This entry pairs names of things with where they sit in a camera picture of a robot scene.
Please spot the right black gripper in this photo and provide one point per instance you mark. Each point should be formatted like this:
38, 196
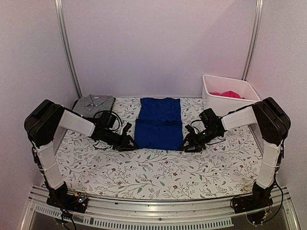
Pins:
193, 141

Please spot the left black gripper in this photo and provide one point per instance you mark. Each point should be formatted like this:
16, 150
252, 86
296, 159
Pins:
124, 145

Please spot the blue t-shirt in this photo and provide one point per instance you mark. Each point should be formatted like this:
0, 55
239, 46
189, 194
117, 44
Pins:
159, 124

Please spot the grey shirt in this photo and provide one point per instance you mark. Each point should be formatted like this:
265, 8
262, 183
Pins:
88, 106

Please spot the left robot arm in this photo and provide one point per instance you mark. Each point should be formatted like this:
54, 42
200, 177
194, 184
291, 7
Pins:
42, 124

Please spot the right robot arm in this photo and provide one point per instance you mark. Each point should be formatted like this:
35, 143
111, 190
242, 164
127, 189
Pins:
274, 125

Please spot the white plastic laundry bin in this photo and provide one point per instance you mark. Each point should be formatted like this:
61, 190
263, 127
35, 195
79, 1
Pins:
222, 105

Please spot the floral tablecloth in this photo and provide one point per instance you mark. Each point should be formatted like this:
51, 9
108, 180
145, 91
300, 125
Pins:
228, 166

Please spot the pink garment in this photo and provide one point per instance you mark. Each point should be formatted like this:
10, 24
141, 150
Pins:
229, 94

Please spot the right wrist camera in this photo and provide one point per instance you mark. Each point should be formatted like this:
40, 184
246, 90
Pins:
210, 121

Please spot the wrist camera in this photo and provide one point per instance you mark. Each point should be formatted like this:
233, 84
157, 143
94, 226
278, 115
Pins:
111, 125
210, 121

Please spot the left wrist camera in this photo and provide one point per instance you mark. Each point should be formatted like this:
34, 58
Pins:
111, 125

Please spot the front aluminium rail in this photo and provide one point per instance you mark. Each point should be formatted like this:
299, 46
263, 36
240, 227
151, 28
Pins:
113, 213

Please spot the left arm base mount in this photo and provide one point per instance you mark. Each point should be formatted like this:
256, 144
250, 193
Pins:
61, 199

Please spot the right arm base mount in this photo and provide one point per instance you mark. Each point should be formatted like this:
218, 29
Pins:
251, 203

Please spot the right aluminium frame post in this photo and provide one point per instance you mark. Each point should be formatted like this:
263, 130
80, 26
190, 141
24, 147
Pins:
253, 39

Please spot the aluminium frame post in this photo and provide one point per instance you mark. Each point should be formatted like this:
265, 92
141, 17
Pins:
66, 46
253, 39

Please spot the left aluminium frame post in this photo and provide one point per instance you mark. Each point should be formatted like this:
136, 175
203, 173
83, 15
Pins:
66, 46

